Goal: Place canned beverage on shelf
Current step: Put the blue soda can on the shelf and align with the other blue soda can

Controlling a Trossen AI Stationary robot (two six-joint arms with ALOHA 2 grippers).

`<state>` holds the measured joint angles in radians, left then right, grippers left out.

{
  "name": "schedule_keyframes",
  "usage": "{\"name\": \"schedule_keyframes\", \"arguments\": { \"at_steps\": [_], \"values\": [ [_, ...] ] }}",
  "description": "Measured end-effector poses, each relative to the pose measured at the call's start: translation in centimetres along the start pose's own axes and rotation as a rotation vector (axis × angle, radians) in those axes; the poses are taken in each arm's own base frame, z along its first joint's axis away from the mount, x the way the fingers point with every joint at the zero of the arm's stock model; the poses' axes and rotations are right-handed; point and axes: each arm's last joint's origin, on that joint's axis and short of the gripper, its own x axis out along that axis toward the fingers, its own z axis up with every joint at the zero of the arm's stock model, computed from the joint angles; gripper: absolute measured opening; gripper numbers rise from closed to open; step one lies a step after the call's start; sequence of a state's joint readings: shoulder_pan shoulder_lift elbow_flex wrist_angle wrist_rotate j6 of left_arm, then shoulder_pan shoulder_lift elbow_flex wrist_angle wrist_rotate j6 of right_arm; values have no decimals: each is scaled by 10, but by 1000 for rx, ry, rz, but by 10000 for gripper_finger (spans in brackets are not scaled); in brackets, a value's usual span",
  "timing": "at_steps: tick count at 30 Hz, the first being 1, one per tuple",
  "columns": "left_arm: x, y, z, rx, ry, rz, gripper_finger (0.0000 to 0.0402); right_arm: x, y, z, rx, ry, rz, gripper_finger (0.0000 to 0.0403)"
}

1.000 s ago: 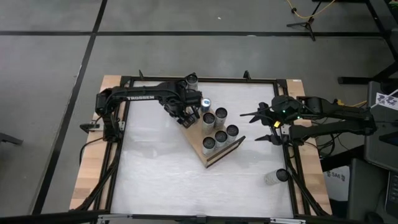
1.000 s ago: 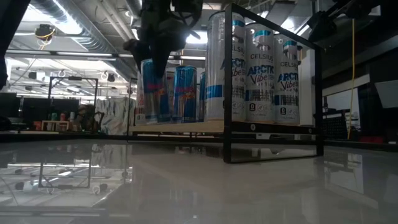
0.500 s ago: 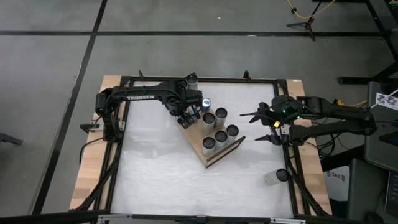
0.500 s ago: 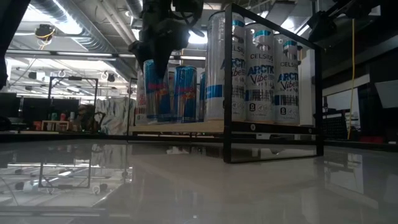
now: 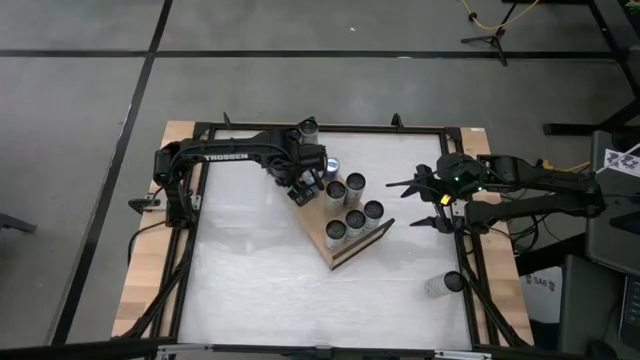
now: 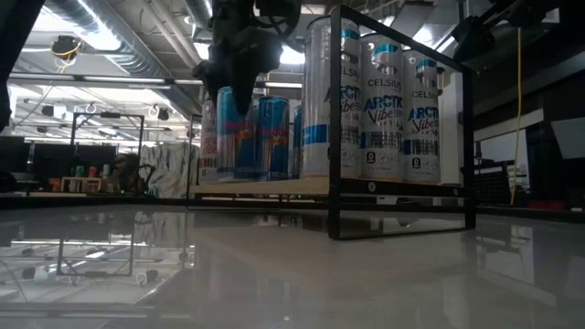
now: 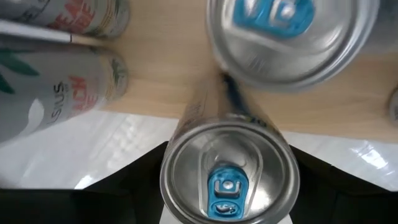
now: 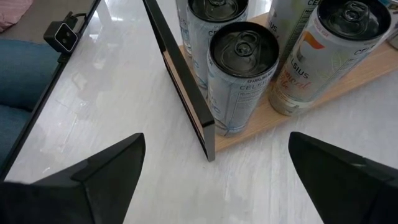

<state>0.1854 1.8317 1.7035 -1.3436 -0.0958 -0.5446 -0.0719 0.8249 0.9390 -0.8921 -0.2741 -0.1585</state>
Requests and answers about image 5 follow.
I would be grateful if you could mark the Celsius Beach Vibe can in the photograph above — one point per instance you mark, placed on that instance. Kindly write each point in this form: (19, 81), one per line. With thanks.
(310, 131)

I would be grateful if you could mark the black rig beam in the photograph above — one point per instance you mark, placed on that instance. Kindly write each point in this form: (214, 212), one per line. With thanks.
(75, 350)

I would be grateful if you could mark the white Celsius can black lid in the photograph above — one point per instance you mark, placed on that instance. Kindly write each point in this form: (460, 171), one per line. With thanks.
(440, 285)
(335, 197)

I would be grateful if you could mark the silver aluminium rail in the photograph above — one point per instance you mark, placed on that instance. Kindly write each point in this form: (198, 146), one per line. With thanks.
(185, 347)

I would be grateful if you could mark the black furniture leg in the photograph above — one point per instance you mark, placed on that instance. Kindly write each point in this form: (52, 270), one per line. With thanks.
(17, 223)

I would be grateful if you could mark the black box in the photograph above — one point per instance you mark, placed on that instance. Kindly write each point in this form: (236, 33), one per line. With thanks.
(590, 305)

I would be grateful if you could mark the Celsius Arctic Vibe can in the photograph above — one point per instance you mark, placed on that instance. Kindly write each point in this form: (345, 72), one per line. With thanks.
(372, 215)
(335, 237)
(355, 225)

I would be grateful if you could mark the black desk frame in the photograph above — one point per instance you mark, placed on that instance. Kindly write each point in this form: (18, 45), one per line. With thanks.
(570, 129)

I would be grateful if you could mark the black tripod stand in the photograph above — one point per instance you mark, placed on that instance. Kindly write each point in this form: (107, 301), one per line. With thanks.
(495, 42)

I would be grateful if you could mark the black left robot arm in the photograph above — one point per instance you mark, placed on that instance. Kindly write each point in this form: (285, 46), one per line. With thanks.
(225, 156)

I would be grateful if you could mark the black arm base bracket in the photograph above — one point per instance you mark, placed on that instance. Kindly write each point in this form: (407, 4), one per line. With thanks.
(142, 204)

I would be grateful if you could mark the black keyboard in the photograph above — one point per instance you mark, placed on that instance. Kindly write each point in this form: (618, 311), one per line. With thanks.
(632, 305)

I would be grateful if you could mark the wooden tray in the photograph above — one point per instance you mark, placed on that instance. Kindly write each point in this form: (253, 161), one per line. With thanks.
(315, 220)

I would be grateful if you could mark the white SA6 box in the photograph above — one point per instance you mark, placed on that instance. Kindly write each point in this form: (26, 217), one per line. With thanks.
(542, 295)

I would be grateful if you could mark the black metal table frame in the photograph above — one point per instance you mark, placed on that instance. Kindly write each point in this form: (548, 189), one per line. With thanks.
(360, 129)

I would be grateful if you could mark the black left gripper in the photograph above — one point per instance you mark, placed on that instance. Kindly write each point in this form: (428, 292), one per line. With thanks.
(295, 160)

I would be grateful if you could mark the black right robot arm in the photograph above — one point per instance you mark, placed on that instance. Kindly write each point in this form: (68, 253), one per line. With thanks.
(540, 177)

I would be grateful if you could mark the Celsius Tropical Vibe can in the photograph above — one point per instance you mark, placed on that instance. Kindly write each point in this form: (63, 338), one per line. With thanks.
(355, 187)

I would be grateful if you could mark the gray cabinet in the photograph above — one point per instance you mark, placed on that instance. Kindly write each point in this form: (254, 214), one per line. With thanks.
(610, 225)

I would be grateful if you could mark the white printed paper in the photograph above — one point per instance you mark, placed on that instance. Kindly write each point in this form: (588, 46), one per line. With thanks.
(622, 162)

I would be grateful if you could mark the black frame clamp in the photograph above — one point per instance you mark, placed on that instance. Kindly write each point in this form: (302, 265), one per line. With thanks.
(397, 121)
(227, 121)

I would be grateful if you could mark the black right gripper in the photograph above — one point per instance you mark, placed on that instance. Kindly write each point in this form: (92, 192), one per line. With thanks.
(457, 177)

